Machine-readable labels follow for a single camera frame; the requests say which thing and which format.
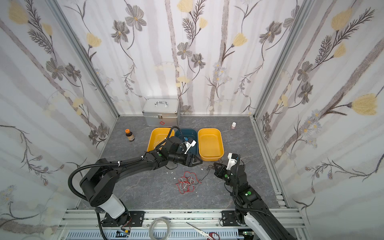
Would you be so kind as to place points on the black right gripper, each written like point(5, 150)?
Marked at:
point(221, 170)

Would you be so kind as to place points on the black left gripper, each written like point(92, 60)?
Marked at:
point(188, 159)

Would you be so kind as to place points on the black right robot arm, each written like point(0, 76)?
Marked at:
point(250, 209)

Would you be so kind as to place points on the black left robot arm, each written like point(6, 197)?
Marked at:
point(95, 183)

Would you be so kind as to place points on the right yellow plastic bin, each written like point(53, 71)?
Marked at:
point(211, 147)

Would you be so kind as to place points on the yellow plastic bin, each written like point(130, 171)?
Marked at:
point(211, 147)
point(157, 136)

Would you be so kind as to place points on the dark teal plastic bin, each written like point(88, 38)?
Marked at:
point(189, 134)

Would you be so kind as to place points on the left yellow plastic bin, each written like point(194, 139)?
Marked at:
point(157, 136)

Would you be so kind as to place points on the small white-capped pink bottle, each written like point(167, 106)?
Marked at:
point(233, 126)

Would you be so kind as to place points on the silver aluminium first-aid case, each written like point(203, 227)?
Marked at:
point(162, 112)

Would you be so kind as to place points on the brown bottle orange cap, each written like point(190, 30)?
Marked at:
point(129, 135)

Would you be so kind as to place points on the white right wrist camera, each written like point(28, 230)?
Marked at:
point(232, 160)

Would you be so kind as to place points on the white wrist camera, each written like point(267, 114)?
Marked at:
point(232, 160)
point(188, 144)

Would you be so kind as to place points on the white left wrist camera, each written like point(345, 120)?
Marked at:
point(188, 144)

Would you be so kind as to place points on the scissors on rail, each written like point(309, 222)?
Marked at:
point(204, 234)

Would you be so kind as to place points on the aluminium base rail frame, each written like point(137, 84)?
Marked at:
point(83, 225)

